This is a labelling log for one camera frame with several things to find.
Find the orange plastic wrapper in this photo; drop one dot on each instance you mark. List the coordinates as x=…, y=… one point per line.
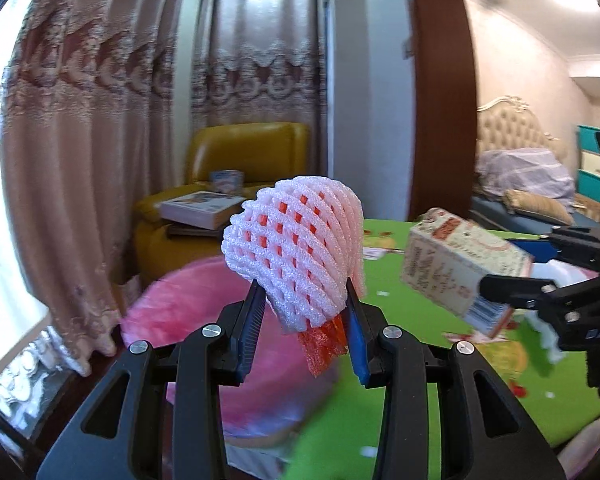
x=324, y=347

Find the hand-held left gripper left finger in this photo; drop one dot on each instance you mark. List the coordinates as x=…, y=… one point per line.
x=250, y=320

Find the tan ruffled pillow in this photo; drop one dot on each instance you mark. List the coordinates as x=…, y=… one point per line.
x=540, y=206

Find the large white book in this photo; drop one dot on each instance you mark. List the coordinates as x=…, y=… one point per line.
x=205, y=207

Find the brown wooden door frame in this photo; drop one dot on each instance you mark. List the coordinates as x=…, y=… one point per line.
x=440, y=85

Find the striped lilac duvet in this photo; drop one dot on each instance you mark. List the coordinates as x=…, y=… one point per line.
x=525, y=172

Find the white foam fruit net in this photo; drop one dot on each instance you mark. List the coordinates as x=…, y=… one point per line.
x=295, y=250

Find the pink plastic-lined bin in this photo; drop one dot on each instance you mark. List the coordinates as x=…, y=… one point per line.
x=190, y=300

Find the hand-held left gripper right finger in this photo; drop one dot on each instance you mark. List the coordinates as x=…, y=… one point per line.
x=356, y=332

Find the tufted cream headboard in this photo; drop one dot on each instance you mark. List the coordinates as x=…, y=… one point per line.
x=510, y=125

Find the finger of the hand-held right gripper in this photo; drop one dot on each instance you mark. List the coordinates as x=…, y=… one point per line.
x=575, y=245
x=520, y=291

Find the dark flat book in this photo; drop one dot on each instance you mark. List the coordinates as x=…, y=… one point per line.
x=190, y=231

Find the printed paper carton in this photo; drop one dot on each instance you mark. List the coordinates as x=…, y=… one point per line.
x=455, y=265

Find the small light blue box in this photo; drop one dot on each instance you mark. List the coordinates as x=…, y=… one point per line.
x=227, y=180

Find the yellow leather armchair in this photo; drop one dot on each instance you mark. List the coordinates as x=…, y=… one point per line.
x=250, y=152

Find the beige embroidered curtain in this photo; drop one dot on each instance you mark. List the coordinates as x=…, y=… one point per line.
x=80, y=160
x=260, y=60

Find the teal storage cabinet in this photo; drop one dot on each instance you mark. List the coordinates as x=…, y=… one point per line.
x=590, y=180

